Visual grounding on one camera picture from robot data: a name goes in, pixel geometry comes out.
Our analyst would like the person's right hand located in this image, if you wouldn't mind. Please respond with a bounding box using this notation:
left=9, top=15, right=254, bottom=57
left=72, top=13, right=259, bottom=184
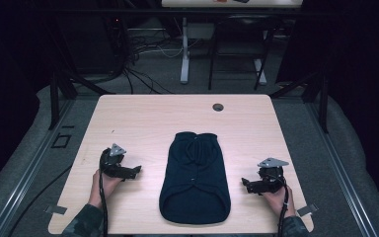
left=262, top=184, right=297, bottom=219

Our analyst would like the black horizontal frame bar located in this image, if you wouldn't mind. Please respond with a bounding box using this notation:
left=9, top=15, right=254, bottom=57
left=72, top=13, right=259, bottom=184
left=45, top=7, right=327, bottom=18

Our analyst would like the person's left hand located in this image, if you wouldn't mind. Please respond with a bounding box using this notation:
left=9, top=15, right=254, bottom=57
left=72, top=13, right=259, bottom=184
left=88, top=169, right=124, bottom=209

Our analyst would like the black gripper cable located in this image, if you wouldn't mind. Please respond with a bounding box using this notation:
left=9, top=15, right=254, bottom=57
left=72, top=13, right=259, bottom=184
left=276, top=177, right=290, bottom=237
left=98, top=148, right=111, bottom=237

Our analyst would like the tangle of floor cables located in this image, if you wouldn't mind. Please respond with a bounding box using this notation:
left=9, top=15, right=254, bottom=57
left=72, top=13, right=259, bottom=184
left=120, top=31, right=186, bottom=96

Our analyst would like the black floor cable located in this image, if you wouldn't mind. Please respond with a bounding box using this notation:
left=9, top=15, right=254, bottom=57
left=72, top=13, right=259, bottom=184
left=9, top=164, right=74, bottom=237

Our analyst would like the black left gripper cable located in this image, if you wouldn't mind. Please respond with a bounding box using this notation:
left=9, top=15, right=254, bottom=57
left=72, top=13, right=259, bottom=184
left=98, top=148, right=111, bottom=237

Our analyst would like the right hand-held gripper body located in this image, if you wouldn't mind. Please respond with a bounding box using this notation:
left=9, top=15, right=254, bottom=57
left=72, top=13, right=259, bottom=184
left=252, top=157, right=290, bottom=196

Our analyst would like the dark equipment rack red light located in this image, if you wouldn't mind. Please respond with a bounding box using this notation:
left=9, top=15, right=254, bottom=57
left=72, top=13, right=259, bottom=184
left=104, top=15, right=130, bottom=75

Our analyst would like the black metal frame stand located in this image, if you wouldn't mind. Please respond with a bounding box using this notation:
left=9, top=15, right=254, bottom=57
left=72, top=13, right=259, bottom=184
left=46, top=63, right=116, bottom=131
left=268, top=69, right=331, bottom=134

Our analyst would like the dark navy knitted garment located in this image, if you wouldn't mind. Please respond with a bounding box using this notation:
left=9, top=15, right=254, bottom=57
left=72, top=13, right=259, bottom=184
left=158, top=130, right=232, bottom=226

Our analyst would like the grey metal table bracket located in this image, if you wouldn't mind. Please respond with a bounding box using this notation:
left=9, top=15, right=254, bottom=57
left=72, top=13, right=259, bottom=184
left=43, top=204, right=68, bottom=215
left=296, top=202, right=320, bottom=217

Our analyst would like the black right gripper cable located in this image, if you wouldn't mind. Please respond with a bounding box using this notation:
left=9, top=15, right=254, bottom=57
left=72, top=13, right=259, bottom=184
left=276, top=177, right=290, bottom=237

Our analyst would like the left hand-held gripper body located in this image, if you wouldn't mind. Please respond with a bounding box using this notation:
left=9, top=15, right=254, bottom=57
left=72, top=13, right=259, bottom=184
left=99, top=142, right=136, bottom=182

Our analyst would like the aluminium floor rail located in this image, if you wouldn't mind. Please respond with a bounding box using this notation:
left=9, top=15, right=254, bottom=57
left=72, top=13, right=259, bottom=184
left=305, top=101, right=379, bottom=237
left=0, top=98, right=77, bottom=237

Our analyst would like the black chair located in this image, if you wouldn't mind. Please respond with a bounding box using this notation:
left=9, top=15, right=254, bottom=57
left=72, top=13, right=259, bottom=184
left=207, top=14, right=276, bottom=92

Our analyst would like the white desk with legs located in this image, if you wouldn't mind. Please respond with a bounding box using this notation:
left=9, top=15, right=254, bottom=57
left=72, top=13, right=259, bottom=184
left=160, top=0, right=304, bottom=86

